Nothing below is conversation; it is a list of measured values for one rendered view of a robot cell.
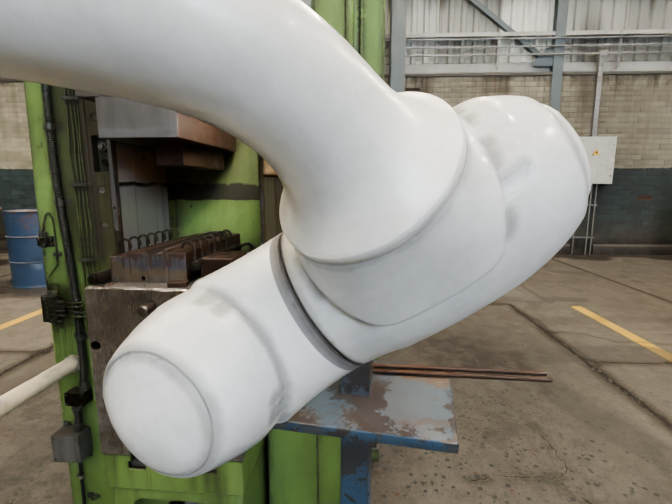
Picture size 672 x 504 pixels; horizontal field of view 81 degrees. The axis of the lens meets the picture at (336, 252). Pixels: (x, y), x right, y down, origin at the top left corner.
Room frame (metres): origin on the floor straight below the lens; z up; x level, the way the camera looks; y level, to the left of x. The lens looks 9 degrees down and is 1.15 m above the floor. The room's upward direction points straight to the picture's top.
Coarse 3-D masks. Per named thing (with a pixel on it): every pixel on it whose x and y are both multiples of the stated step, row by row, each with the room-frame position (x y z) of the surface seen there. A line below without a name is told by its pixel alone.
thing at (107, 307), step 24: (96, 288) 0.93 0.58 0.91; (120, 288) 0.93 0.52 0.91; (144, 288) 0.92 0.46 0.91; (168, 288) 0.92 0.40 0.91; (96, 312) 0.93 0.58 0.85; (120, 312) 0.92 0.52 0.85; (96, 336) 0.93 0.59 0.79; (120, 336) 0.92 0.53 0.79; (96, 360) 0.93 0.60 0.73; (96, 384) 0.93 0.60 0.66; (240, 456) 0.90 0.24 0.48
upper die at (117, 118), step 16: (96, 112) 0.99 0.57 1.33; (112, 112) 0.98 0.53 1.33; (128, 112) 0.98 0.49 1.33; (144, 112) 0.98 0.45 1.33; (160, 112) 0.97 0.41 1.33; (176, 112) 0.97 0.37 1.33; (112, 128) 0.98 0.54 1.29; (128, 128) 0.98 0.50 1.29; (144, 128) 0.98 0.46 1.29; (160, 128) 0.97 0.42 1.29; (176, 128) 0.97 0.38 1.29; (192, 128) 1.05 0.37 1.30; (208, 128) 1.16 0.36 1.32; (144, 144) 1.13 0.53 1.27; (192, 144) 1.13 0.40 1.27; (208, 144) 1.15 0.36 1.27; (224, 144) 1.28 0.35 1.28
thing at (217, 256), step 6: (216, 252) 1.05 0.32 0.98; (222, 252) 1.05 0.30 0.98; (228, 252) 1.05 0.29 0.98; (234, 252) 1.05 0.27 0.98; (240, 252) 1.05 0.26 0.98; (246, 252) 1.07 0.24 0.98; (204, 258) 0.97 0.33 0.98; (210, 258) 0.97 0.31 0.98; (216, 258) 0.97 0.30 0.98; (222, 258) 0.97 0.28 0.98; (228, 258) 0.97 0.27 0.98; (234, 258) 0.97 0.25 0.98; (204, 264) 0.97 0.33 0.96; (210, 264) 0.97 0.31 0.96; (216, 264) 0.96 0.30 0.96; (222, 264) 0.96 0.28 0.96; (204, 270) 0.97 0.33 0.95; (210, 270) 0.97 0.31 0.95; (216, 270) 0.96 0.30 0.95; (204, 276) 0.97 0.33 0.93
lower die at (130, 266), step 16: (176, 240) 1.22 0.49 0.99; (224, 240) 1.24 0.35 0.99; (112, 256) 0.99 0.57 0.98; (128, 256) 0.98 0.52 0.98; (144, 256) 0.98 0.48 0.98; (160, 256) 0.98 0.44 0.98; (176, 256) 0.97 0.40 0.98; (192, 256) 1.01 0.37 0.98; (112, 272) 0.99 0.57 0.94; (128, 272) 0.98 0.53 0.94; (144, 272) 0.98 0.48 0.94; (160, 272) 0.98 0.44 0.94; (176, 272) 0.97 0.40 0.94; (192, 272) 1.00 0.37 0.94
